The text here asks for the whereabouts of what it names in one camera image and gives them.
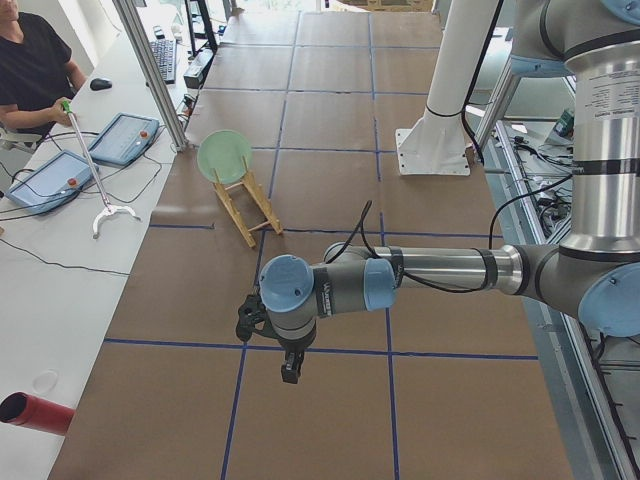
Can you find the white grabber stick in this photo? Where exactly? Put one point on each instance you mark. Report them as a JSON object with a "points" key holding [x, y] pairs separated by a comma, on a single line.
{"points": [[109, 209]]}

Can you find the light green plate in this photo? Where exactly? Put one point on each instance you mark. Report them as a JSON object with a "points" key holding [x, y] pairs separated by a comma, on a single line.
{"points": [[224, 157]]}

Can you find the aluminium frame post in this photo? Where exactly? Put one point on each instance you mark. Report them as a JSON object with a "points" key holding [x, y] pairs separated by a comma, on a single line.
{"points": [[134, 28]]}

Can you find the person's hand on stick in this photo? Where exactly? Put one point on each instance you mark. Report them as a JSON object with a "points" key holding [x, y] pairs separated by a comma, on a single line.
{"points": [[58, 114]]}

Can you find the person in black shirt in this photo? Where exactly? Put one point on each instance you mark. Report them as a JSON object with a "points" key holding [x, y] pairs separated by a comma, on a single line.
{"points": [[37, 70]]}

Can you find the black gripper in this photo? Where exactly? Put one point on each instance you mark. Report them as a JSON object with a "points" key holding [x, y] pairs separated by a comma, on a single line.
{"points": [[295, 347]]}

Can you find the red cylinder tube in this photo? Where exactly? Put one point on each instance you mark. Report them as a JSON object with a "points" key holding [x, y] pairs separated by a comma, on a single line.
{"points": [[28, 411]]}

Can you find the black computer mouse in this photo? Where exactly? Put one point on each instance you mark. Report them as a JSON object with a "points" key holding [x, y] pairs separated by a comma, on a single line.
{"points": [[99, 84]]}

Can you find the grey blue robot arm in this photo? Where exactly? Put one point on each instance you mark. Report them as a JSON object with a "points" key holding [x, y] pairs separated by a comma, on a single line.
{"points": [[592, 275]]}

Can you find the near blue teach pendant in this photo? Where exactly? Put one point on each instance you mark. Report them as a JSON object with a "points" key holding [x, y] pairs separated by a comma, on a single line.
{"points": [[51, 184]]}

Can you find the black keyboard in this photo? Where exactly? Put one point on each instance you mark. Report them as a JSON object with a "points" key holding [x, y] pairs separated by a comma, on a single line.
{"points": [[164, 54]]}

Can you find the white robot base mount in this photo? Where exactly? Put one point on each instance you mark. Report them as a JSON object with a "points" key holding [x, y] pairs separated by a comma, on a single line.
{"points": [[436, 144]]}

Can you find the green white box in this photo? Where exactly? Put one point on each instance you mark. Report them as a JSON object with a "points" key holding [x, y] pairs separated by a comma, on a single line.
{"points": [[565, 124]]}

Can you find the aluminium frame rail structure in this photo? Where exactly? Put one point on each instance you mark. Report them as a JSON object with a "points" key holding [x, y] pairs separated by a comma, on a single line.
{"points": [[593, 378]]}

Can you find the wooden plate rack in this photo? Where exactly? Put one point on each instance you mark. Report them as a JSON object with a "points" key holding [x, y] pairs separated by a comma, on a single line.
{"points": [[246, 203]]}

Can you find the blue teach pendant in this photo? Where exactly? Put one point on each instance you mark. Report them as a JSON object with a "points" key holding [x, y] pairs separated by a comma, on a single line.
{"points": [[51, 184], [124, 139]]}

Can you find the far blue teach pendant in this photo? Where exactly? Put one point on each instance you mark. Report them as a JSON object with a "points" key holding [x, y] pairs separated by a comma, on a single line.
{"points": [[124, 139]]}

